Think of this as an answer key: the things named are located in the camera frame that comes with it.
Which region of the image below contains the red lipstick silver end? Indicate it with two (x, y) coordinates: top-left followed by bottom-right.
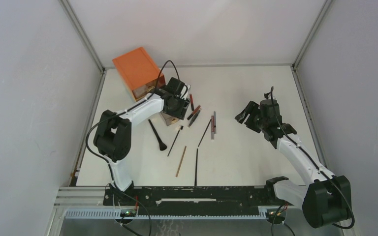
(211, 115), (215, 141)

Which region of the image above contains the black eyebrow comb brush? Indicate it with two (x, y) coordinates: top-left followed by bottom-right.
(167, 125), (184, 157)

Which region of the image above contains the aluminium frame rail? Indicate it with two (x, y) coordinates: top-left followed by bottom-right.
(58, 0), (105, 74)

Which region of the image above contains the orange lip gloss black cap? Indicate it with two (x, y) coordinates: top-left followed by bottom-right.
(187, 105), (201, 120)

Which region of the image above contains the dark green makeup pen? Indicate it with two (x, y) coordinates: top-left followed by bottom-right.
(188, 109), (201, 127)

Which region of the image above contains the long thin black brush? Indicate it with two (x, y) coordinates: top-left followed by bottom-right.
(194, 148), (199, 186)

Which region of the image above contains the houndstooth pattern makeup pen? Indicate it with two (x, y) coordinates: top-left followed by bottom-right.
(213, 111), (217, 135)

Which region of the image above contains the black powder brush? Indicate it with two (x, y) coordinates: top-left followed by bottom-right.
(148, 119), (167, 151)

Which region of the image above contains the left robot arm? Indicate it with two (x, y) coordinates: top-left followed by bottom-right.
(90, 77), (191, 205)

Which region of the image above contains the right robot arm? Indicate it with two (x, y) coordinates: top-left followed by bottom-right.
(235, 99), (355, 228)

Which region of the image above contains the red lip gloss black cap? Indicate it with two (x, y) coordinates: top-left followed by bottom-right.
(189, 94), (195, 111)

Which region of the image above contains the orange yellow blue drawer box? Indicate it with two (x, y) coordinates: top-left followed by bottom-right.
(112, 47), (182, 127)

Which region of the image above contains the thin black eyeliner brush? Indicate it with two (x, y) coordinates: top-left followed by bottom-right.
(197, 118), (212, 148)

